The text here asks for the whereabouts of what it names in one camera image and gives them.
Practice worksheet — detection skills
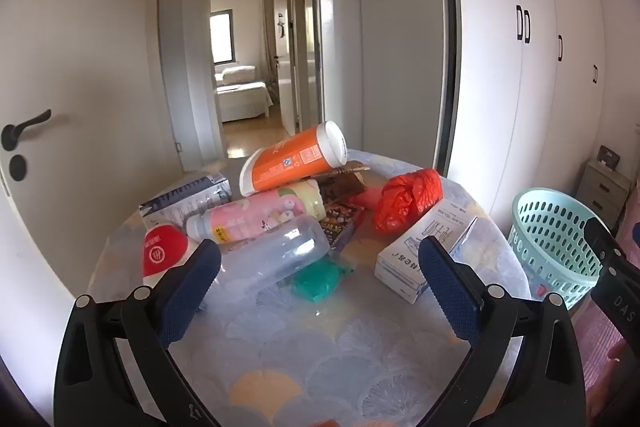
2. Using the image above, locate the brown snack packet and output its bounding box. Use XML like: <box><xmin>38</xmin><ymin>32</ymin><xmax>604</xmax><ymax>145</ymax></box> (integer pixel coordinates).
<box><xmin>312</xmin><ymin>162</ymin><xmax>371</xmax><ymax>208</ymax></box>

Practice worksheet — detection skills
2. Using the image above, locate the teal plastic basket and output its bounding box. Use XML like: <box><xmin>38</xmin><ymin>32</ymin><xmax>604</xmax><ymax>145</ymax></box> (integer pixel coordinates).
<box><xmin>507</xmin><ymin>188</ymin><xmax>613</xmax><ymax>312</ymax></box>

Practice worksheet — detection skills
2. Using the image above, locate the clear plastic bottle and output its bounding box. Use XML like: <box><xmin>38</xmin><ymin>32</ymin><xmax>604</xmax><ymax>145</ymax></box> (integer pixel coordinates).
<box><xmin>200</xmin><ymin>213</ymin><xmax>332</xmax><ymax>303</ymax></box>

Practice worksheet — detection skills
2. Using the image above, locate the small picture frame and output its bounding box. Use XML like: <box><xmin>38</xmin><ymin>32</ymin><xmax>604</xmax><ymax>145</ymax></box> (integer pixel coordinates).
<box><xmin>597</xmin><ymin>145</ymin><xmax>622</xmax><ymax>168</ymax></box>

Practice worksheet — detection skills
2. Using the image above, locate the orange cup with white lid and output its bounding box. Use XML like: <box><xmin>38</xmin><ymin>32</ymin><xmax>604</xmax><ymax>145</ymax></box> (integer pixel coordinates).
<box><xmin>239</xmin><ymin>121</ymin><xmax>348</xmax><ymax>196</ymax></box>

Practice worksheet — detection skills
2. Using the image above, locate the white hinged door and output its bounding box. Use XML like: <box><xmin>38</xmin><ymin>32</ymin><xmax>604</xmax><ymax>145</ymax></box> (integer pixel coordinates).
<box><xmin>0</xmin><ymin>0</ymin><xmax>186</xmax><ymax>308</ymax></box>

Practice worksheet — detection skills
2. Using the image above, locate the white cardboard box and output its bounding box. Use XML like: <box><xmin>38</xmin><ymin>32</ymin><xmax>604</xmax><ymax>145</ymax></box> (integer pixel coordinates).
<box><xmin>374</xmin><ymin>199</ymin><xmax>478</xmax><ymax>305</ymax></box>

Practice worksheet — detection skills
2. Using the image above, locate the white bed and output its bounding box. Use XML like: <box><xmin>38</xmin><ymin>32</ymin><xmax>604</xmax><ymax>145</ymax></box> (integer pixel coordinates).
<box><xmin>215</xmin><ymin>66</ymin><xmax>273</xmax><ymax>122</ymax></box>

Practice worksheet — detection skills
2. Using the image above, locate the green plastic packet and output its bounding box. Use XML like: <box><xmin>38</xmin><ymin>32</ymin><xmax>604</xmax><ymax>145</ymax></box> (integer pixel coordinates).
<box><xmin>291</xmin><ymin>257</ymin><xmax>353</xmax><ymax>303</ymax></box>

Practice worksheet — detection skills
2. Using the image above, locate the pink yogurt drink bottle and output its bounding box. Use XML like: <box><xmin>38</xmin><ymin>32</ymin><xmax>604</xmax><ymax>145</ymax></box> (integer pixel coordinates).
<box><xmin>185</xmin><ymin>179</ymin><xmax>327</xmax><ymax>245</ymax></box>

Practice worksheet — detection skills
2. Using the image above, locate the black door handle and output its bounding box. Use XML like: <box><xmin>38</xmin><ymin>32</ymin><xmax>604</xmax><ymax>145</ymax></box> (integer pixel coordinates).
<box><xmin>1</xmin><ymin>109</ymin><xmax>52</xmax><ymax>150</ymax></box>

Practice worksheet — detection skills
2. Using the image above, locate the blue and white carton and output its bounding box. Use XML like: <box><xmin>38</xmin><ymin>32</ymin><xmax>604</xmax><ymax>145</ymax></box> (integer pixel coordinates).
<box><xmin>139</xmin><ymin>174</ymin><xmax>233</xmax><ymax>230</ymax></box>

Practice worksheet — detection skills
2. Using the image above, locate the grey nightstand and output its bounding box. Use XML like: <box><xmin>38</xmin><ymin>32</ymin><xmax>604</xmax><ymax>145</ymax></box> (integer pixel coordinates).
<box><xmin>582</xmin><ymin>159</ymin><xmax>632</xmax><ymax>223</ymax></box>

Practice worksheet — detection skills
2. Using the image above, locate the white wardrobe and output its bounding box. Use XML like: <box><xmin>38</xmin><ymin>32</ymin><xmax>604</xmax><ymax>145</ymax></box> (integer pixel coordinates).
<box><xmin>442</xmin><ymin>0</ymin><xmax>640</xmax><ymax>228</ymax></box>

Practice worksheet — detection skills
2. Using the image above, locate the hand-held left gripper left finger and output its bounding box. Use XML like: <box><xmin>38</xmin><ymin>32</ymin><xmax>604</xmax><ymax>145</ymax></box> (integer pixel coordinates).
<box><xmin>52</xmin><ymin>238</ymin><xmax>223</xmax><ymax>427</ymax></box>

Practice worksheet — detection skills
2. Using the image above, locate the white sliding door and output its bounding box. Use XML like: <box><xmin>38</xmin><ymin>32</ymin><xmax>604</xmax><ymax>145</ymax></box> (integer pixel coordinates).
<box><xmin>350</xmin><ymin>0</ymin><xmax>461</xmax><ymax>178</ymax></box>

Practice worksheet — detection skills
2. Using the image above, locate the dark printed snack packet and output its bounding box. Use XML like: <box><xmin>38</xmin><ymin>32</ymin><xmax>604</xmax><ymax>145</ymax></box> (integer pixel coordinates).
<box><xmin>317</xmin><ymin>202</ymin><xmax>366</xmax><ymax>253</ymax></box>

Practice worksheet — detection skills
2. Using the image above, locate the red plastic bag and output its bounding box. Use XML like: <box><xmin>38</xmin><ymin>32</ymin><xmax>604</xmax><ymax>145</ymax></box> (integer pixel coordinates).
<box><xmin>374</xmin><ymin>168</ymin><xmax>445</xmax><ymax>235</ymax></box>

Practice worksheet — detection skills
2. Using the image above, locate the pink striped bed sheet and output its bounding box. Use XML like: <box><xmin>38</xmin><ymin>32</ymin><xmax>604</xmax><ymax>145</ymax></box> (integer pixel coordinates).
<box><xmin>570</xmin><ymin>292</ymin><xmax>640</xmax><ymax>427</ymax></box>

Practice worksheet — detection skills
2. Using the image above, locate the red white pouch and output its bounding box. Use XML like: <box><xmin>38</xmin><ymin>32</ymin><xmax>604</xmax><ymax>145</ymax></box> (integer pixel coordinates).
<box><xmin>142</xmin><ymin>226</ymin><xmax>201</xmax><ymax>288</ymax></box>

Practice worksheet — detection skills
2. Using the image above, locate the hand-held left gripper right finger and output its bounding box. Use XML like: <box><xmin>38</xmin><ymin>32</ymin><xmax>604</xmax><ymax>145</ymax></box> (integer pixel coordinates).
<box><xmin>417</xmin><ymin>234</ymin><xmax>587</xmax><ymax>427</ymax></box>

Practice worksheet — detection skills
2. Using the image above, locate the window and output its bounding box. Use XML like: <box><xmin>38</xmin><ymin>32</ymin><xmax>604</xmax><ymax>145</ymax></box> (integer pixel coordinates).
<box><xmin>210</xmin><ymin>11</ymin><xmax>235</xmax><ymax>64</ymax></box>

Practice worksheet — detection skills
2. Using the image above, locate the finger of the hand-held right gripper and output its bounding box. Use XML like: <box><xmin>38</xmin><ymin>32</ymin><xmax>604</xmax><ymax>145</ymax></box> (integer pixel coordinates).
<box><xmin>584</xmin><ymin>218</ymin><xmax>627</xmax><ymax>259</ymax></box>

